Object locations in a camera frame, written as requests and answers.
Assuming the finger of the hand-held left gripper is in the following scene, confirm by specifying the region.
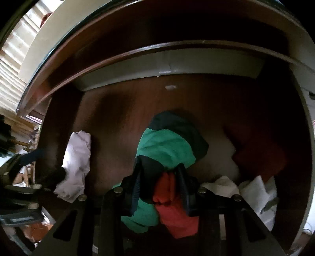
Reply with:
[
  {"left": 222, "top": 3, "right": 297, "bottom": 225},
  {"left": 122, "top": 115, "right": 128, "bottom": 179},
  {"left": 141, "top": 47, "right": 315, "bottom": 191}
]
[
  {"left": 37, "top": 167, "right": 67, "bottom": 191},
  {"left": 18, "top": 148, "right": 46, "bottom": 166}
]

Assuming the dark red underwear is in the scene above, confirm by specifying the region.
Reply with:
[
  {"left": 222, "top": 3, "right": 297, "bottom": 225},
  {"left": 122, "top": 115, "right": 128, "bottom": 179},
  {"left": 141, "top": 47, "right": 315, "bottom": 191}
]
[{"left": 223, "top": 122, "right": 288, "bottom": 181}]

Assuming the cream underwear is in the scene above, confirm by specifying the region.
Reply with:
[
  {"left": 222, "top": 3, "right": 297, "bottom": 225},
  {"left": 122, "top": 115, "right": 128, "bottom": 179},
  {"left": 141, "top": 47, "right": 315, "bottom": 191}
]
[{"left": 202, "top": 175, "right": 240, "bottom": 199}]

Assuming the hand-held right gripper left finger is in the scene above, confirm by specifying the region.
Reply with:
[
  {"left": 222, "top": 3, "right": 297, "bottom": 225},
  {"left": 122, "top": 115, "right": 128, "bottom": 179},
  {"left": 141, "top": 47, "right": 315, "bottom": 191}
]
[{"left": 32, "top": 158, "right": 144, "bottom": 256}]

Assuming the red-orange underwear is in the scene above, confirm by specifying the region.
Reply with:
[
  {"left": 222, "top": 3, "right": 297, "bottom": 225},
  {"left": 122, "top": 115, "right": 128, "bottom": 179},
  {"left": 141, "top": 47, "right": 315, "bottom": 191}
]
[{"left": 153, "top": 171, "right": 200, "bottom": 239}]

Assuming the brown dresser with beige top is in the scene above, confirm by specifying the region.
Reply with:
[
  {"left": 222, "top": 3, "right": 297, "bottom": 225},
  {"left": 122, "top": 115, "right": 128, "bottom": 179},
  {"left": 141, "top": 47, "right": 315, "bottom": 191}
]
[{"left": 16, "top": 0, "right": 315, "bottom": 119}]

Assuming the white underwear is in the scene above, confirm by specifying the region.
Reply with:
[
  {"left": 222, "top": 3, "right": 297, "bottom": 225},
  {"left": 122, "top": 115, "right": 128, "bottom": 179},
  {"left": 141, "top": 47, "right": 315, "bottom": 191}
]
[
  {"left": 238, "top": 175, "right": 279, "bottom": 232},
  {"left": 54, "top": 131, "right": 92, "bottom": 203}
]

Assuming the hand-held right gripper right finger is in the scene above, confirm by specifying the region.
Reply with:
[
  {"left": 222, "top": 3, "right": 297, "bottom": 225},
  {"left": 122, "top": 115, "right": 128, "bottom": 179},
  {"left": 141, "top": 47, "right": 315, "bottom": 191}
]
[{"left": 175, "top": 164, "right": 287, "bottom": 256}]

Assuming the green and black underwear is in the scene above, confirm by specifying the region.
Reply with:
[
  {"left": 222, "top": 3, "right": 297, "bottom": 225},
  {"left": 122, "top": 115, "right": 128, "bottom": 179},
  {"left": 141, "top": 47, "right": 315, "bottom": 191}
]
[{"left": 120, "top": 111, "right": 209, "bottom": 234}]

